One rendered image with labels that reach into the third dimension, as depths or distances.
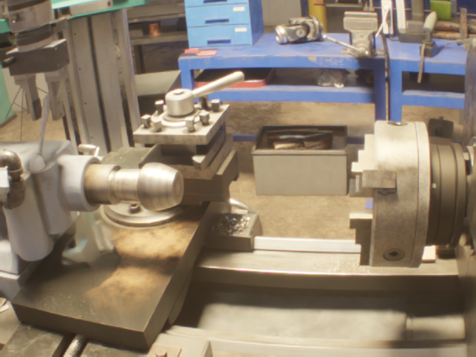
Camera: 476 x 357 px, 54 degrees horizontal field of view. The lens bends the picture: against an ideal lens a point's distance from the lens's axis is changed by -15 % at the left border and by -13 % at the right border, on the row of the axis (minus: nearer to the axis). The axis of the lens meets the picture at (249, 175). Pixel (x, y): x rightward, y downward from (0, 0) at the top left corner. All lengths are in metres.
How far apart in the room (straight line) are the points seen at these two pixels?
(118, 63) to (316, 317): 1.38
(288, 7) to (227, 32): 4.77
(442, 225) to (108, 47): 1.68
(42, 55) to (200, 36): 2.03
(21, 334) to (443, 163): 0.86
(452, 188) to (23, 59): 0.79
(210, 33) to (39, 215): 2.04
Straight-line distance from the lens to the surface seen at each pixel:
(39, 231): 1.04
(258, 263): 1.18
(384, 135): 0.83
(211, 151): 1.11
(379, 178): 0.78
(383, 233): 0.80
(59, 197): 1.03
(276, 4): 7.62
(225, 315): 1.22
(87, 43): 2.25
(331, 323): 1.17
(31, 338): 1.06
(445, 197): 0.83
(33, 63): 0.98
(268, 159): 2.99
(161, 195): 0.95
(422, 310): 1.23
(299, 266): 1.16
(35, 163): 1.00
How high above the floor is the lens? 1.55
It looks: 28 degrees down
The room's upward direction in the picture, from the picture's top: 5 degrees counter-clockwise
